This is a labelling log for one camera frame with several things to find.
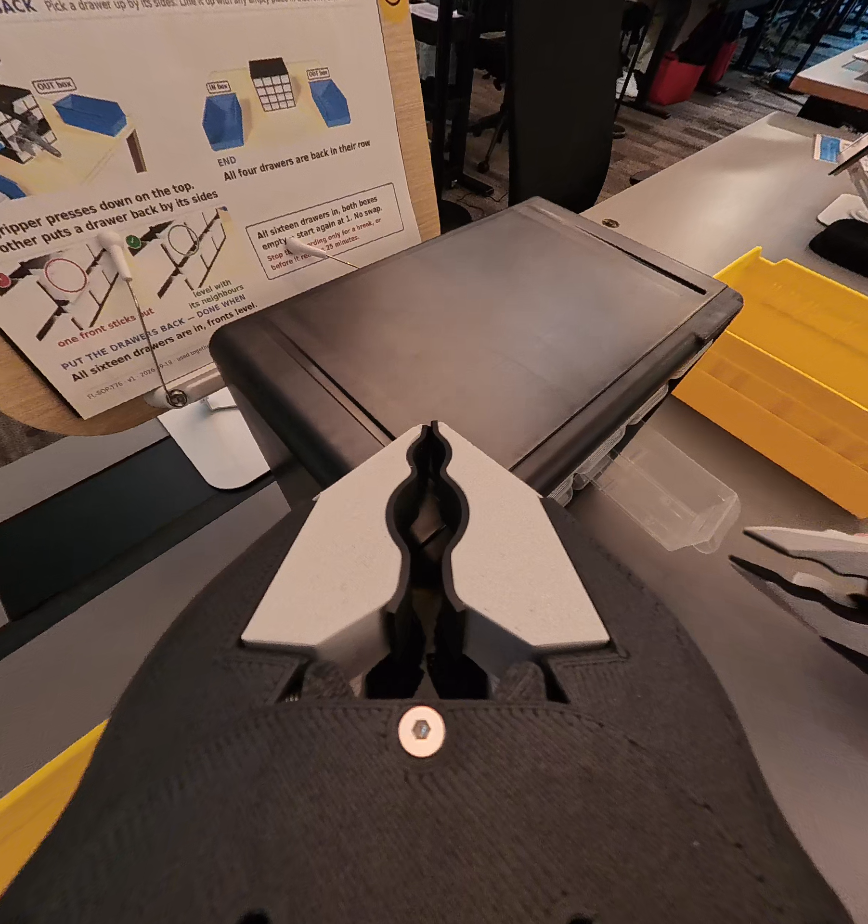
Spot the black wrist rest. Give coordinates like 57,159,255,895
808,218,868,277

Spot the red storage bin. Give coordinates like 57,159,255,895
646,52,708,111

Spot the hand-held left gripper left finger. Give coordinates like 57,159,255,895
241,424,432,664

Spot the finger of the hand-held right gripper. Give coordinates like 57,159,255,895
728,554,868,669
741,524,868,578

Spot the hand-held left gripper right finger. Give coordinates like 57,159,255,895
432,420,612,661

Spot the black pillar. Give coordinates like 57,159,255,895
507,0,627,215

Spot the white clip peg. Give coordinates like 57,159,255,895
284,237,363,271
98,230,136,281

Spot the wooden desk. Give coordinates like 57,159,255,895
789,27,868,118

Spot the white board stand base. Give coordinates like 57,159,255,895
156,364,273,489

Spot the clear plastic drawer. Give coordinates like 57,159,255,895
591,426,741,554

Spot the black drawer cabinet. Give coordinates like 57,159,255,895
208,196,744,508

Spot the yellow plastic bin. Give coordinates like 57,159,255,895
0,718,110,924
671,247,868,519

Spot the instruction poster on board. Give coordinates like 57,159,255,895
0,0,442,438

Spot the black desk mat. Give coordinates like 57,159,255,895
0,453,292,623

